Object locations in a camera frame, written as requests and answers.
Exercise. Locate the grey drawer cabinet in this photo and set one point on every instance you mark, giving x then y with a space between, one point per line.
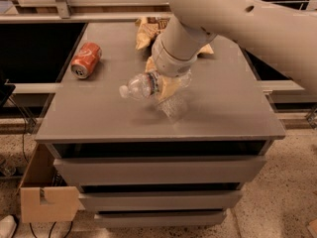
228 114

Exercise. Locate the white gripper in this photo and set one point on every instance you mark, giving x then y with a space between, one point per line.
168 62

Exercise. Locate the bottom grey drawer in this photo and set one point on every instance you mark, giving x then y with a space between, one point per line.
159 219

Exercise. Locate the metal shelf frame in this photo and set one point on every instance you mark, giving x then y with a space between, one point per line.
82 7

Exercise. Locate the orange soda can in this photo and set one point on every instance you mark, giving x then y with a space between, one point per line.
85 60

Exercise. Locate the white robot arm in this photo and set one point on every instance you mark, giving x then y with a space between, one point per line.
284 38

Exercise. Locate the clear plastic water bottle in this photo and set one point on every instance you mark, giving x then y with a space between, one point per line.
144 86

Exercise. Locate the grey drawer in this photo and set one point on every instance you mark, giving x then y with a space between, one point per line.
163 200
124 171
159 219

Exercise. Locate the brown yellow chip bag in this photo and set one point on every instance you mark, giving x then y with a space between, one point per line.
148 30

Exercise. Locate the white object on floor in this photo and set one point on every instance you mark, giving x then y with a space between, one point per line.
8 226

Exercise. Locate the cardboard box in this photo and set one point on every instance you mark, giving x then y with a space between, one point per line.
44 197

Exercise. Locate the middle grey drawer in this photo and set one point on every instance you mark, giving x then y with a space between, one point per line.
163 200

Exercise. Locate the top grey drawer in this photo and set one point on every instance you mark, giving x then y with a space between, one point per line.
124 171

